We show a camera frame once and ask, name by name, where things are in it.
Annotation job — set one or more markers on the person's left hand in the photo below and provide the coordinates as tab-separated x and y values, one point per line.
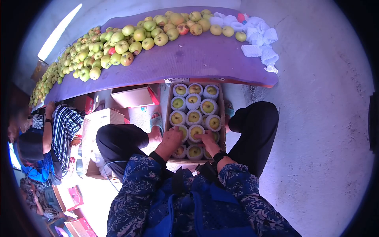
169	143

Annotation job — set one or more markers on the person's right hand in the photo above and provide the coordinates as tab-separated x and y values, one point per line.
210	143

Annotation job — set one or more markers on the person's right fingers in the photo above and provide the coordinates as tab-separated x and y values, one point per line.
202	136

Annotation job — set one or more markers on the person's left fingers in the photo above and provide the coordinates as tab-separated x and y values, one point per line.
175	134

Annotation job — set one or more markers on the single netted green apple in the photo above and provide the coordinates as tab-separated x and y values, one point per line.
195	130

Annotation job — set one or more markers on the brown cardboard fruit box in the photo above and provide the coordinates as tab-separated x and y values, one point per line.
167	109

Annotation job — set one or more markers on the black wrist band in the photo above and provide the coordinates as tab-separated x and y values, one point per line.
219	155
157	159

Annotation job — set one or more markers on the rows of foam-wrapped apples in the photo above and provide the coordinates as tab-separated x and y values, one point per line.
207	106

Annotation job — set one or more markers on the person's legs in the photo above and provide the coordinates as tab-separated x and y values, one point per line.
121	142

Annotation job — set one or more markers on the open white carton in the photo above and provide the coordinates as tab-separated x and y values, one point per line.
134	96

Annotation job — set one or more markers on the stack of white cartons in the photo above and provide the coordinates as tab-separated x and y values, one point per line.
100	120

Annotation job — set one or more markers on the purple mat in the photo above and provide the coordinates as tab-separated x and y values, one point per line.
192	59

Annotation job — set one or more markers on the person's body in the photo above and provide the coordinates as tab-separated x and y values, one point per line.
201	213

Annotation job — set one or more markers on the red carton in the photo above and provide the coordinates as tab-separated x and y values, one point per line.
86	103

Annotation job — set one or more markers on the crumpled white paper scrap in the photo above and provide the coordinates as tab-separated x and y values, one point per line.
271	69

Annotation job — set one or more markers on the pile of loose green apples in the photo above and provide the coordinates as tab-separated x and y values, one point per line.
121	46

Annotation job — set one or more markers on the heap of white foam nets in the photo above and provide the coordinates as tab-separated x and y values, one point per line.
268	54

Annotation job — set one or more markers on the pink and brown open carton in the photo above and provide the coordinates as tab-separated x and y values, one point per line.
72	197

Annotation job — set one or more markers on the bright narrow window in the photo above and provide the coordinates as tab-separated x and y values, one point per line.
59	31

